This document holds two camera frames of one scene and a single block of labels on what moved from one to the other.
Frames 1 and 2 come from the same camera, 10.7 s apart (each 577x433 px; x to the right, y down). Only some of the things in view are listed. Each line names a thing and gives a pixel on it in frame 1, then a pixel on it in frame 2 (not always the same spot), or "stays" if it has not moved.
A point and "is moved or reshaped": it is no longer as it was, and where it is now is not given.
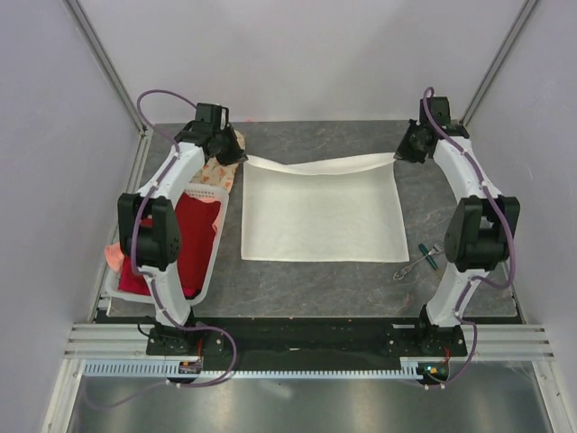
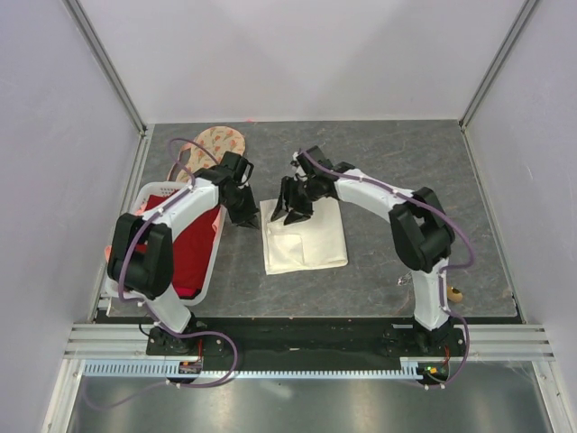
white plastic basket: [112, 280] stays
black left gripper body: [229, 151] -> [242, 208]
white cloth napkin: [342, 210] is moved or reshaped
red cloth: [196, 233] stays
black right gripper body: [408, 148] -> [301, 194]
